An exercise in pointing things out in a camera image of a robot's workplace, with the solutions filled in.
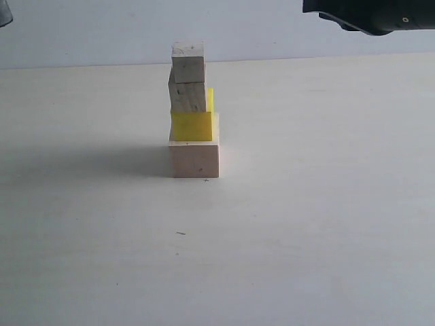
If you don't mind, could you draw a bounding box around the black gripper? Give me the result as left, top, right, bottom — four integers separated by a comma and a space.
302, 0, 434, 35

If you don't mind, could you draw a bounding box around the small wooden cube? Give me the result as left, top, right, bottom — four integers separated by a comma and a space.
171, 41, 205, 84

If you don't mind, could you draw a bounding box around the medium wooden cube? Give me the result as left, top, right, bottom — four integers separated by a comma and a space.
168, 69, 207, 113

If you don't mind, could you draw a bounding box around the yellow cube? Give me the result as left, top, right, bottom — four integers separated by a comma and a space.
169, 87, 219, 143

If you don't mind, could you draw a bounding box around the large wooden cube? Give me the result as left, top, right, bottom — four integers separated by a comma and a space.
169, 129, 220, 179

